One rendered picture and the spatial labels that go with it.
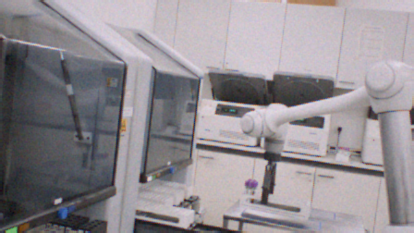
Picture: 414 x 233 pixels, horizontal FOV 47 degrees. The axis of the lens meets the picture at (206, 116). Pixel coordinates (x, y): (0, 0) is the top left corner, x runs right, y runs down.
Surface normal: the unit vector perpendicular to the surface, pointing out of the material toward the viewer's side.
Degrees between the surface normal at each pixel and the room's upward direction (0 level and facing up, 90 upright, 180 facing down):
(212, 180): 90
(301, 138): 90
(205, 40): 90
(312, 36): 90
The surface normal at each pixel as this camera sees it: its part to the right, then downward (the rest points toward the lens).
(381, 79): -0.63, -0.15
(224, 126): -0.29, 0.02
